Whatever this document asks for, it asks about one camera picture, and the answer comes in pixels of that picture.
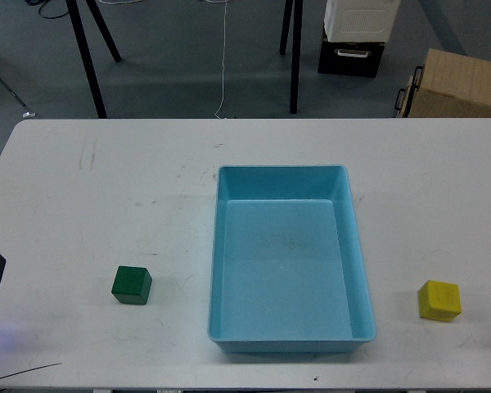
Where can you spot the thin black cable tie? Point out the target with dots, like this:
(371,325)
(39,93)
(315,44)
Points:
(29,370)

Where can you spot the light blue plastic bin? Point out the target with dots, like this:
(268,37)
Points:
(288,274)

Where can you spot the black stand legs right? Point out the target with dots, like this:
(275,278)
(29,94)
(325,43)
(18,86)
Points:
(292,17)

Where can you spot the green wooden cube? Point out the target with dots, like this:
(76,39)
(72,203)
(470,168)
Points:
(131,285)

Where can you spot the black drawer cabinet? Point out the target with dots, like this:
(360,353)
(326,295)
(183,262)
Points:
(350,59)

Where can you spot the yellow wooden cube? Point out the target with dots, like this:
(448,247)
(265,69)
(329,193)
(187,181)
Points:
(439,301)

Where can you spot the white appliance box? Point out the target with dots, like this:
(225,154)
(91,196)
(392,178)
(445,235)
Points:
(364,21)

